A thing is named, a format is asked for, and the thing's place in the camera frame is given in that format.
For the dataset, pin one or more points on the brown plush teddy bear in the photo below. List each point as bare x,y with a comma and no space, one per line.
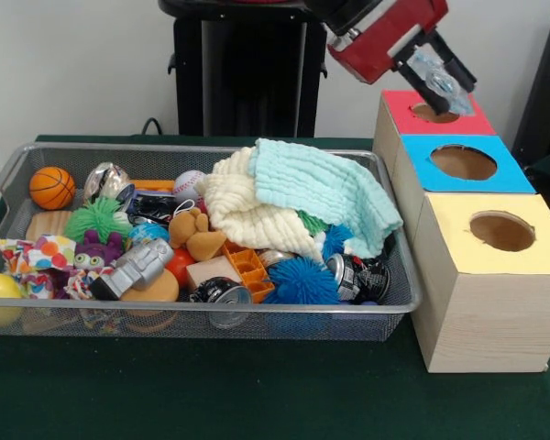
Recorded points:
192,234

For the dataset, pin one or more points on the clear plastic bottle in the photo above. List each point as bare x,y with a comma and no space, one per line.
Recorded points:
440,82

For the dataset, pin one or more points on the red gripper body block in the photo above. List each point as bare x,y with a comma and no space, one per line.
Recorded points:
371,55

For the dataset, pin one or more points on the green googly-eyed spiky toy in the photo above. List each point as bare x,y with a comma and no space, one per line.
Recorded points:
96,220

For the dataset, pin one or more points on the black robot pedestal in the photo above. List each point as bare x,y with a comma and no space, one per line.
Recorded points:
256,91

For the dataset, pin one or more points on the light blue waffle cloth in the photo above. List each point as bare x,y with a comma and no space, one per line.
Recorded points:
311,183

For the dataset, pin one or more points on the black upright panel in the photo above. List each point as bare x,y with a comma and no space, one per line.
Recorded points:
545,91

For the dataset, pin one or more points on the orange toy basketball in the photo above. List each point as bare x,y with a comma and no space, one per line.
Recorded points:
51,188

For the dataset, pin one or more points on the crushed black drink can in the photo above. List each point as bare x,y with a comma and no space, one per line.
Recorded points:
362,279

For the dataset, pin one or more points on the wooden box with three holes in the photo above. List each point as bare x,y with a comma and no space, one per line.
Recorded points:
486,321

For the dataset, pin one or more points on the silver toy robot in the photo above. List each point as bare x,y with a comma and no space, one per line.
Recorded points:
137,270

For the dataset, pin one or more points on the cream waffle cloth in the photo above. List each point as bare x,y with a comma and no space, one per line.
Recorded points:
238,215

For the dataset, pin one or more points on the blue spiky rubber ball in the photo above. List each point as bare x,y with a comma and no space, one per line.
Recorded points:
302,282

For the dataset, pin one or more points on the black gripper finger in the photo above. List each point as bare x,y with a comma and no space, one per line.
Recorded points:
421,89
454,64

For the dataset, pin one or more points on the white toy baseball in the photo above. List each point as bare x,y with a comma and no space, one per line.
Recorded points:
188,183

